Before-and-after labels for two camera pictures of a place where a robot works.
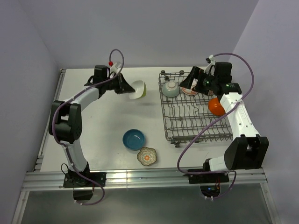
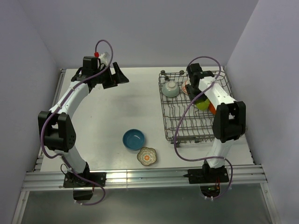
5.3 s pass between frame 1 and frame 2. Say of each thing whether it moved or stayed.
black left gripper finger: moved
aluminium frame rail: stayed
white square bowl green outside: moved
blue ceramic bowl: stayed
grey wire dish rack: stayed
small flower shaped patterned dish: stayed
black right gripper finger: moved
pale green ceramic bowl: stayed
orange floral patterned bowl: stayed
